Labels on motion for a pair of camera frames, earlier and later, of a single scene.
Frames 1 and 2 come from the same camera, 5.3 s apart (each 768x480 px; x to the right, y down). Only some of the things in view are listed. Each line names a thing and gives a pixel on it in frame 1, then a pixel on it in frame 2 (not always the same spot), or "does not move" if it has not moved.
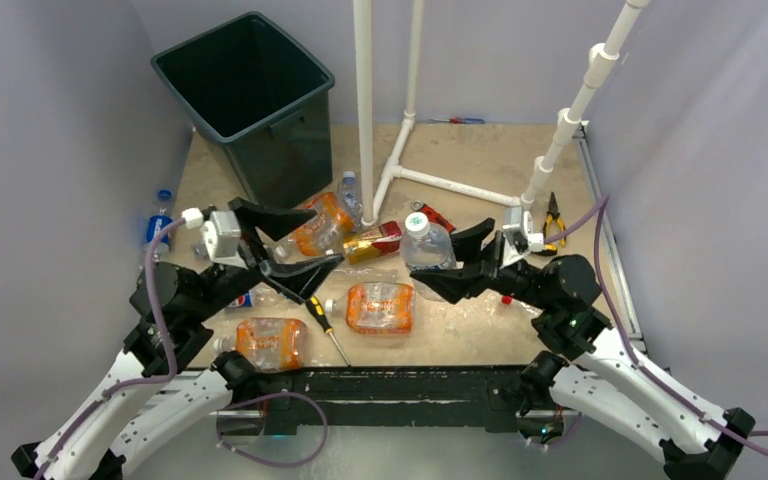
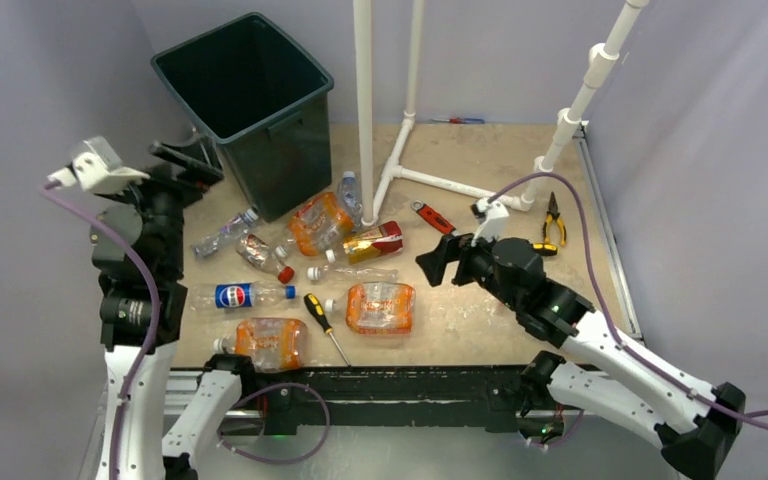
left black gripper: [299, 278] to [162, 176]
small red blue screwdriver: [459, 120] does not move
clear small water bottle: [349, 197] does not move
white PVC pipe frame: [372, 197] does not move
